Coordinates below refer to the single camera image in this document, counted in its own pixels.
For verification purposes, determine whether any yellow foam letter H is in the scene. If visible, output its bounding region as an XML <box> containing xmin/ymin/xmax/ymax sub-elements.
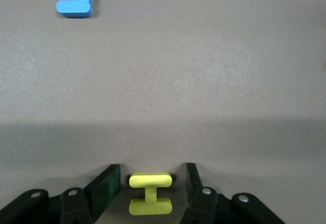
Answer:
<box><xmin>129</xmin><ymin>173</ymin><xmax>173</xmax><ymax>216</ymax></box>

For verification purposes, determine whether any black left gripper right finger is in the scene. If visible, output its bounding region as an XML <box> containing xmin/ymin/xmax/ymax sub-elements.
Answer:
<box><xmin>179</xmin><ymin>162</ymin><xmax>285</xmax><ymax>224</ymax></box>

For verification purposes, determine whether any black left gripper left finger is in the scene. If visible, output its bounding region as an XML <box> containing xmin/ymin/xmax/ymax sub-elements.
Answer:
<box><xmin>0</xmin><ymin>164</ymin><xmax>121</xmax><ymax>224</ymax></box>

